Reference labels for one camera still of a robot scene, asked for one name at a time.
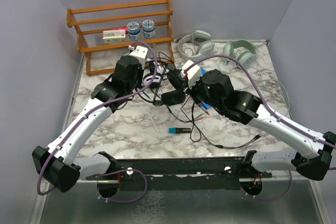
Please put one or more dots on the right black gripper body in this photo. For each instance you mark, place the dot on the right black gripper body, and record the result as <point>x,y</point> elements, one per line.
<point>201,94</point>

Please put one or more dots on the white stick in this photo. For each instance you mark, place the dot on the white stick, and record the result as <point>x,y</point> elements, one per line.
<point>153,122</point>

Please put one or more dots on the red pen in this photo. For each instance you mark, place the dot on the red pen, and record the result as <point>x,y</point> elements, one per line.
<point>206,111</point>

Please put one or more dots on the black blue headphones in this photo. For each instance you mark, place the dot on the black blue headphones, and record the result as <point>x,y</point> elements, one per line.
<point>175,96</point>

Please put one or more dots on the grey white headphones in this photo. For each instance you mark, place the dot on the grey white headphones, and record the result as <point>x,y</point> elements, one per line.
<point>202,44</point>

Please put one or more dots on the black white headphones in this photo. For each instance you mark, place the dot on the black white headphones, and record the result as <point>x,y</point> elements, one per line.
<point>148,76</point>

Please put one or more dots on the wooden shelf rack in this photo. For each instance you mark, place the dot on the wooden shelf rack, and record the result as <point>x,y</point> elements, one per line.
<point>114,27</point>

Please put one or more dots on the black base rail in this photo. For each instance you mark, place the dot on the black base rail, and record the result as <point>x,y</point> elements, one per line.
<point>180,173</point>

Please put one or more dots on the mint green headphones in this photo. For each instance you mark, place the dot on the mint green headphones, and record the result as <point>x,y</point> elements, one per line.
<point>243,51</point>

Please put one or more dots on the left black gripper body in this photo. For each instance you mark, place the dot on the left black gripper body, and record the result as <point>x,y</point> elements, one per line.
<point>136,83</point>

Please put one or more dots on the left blue white jar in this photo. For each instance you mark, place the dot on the left blue white jar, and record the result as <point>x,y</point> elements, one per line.
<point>133,31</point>

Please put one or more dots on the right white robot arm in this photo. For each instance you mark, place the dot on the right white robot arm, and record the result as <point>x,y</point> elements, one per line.
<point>310,151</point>

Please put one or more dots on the right blue white jar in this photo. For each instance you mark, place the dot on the right blue white jar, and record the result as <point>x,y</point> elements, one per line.
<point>148,27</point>

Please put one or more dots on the blue white jar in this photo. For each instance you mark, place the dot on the blue white jar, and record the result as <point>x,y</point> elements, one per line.
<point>148,27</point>
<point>133,31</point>

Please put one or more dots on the blue black highlighter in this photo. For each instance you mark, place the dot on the blue black highlighter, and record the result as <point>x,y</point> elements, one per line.
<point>179,130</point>

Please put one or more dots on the blue notebook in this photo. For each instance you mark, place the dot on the blue notebook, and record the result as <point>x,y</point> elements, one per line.
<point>204,73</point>

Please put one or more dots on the white red box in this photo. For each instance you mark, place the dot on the white red box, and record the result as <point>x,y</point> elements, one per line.
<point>111,36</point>

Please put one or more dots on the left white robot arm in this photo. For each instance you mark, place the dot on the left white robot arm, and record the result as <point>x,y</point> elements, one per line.
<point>56,162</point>

